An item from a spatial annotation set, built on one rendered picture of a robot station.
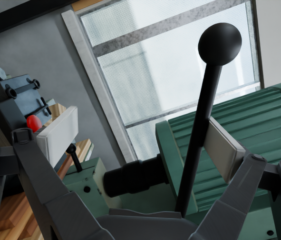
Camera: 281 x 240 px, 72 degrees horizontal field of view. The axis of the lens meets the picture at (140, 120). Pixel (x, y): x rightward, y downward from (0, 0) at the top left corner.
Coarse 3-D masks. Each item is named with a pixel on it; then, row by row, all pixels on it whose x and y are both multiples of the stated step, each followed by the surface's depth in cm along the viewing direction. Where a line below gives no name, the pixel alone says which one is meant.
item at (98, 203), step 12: (72, 168) 39; (84, 168) 38; (96, 168) 36; (72, 180) 35; (84, 180) 34; (96, 180) 34; (84, 192) 35; (96, 192) 35; (96, 204) 36; (108, 204) 36; (120, 204) 43; (96, 216) 37
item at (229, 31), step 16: (208, 32) 15; (224, 32) 15; (208, 48) 15; (224, 48) 15; (240, 48) 15; (208, 64) 17; (224, 64) 16; (208, 80) 17; (208, 96) 17; (208, 112) 18; (192, 128) 19; (192, 144) 19; (192, 160) 20; (192, 176) 20; (176, 208) 22
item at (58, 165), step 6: (66, 156) 42; (60, 162) 39; (54, 168) 36; (12, 180) 37; (18, 180) 36; (6, 186) 35; (12, 186) 34; (18, 186) 34; (6, 192) 34; (12, 192) 34; (18, 192) 34
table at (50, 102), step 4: (48, 100) 61; (52, 100) 62; (48, 104) 59; (52, 104) 62; (8, 176) 37; (12, 176) 38; (8, 180) 37; (4, 184) 36; (4, 188) 36; (4, 196) 35
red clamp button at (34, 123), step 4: (32, 116) 30; (36, 116) 31; (28, 120) 29; (32, 120) 30; (36, 120) 31; (28, 124) 29; (32, 124) 30; (36, 124) 30; (40, 124) 31; (32, 128) 30; (36, 128) 30
